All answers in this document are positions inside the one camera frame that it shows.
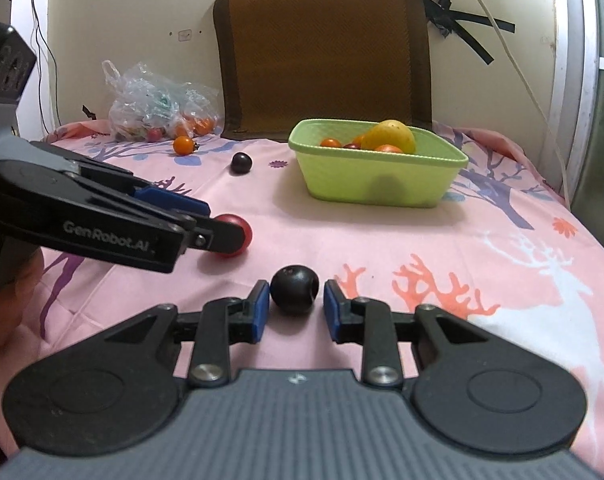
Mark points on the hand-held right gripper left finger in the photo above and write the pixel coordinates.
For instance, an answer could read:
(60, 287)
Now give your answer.
(261, 310)

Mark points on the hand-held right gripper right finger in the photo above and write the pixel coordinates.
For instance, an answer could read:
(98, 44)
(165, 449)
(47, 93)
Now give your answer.
(332, 310)

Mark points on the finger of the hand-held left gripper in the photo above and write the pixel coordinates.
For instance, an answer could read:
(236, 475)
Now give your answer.
(172, 200)
(217, 235)

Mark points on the red plum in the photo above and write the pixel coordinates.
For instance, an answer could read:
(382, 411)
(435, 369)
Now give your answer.
(230, 218)

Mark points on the dark purple plum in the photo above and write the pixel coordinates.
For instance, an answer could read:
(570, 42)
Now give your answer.
(352, 146)
(242, 162)
(294, 290)

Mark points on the small orange tomato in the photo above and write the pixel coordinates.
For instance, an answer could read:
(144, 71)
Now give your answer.
(184, 145)

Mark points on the green plastic basin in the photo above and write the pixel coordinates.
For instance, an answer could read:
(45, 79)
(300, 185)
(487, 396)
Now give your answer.
(376, 185)

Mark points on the large yellow lemon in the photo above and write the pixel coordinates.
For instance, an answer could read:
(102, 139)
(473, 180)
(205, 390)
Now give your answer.
(389, 135)

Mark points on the person's left hand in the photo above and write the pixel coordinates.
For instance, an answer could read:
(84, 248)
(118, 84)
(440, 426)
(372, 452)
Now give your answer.
(17, 300)

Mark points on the small black tape piece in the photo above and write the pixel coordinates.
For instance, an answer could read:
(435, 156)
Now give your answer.
(88, 112)

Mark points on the clear plastic bag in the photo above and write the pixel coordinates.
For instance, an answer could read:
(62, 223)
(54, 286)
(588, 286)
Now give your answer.
(142, 105)

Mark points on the brown woven seat cushion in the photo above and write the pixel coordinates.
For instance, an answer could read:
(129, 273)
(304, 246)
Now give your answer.
(322, 50)

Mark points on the crossed black tape strips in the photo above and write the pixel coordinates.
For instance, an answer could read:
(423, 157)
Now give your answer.
(449, 17)

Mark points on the white framed glass door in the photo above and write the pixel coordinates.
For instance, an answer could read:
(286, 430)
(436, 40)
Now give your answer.
(576, 60)

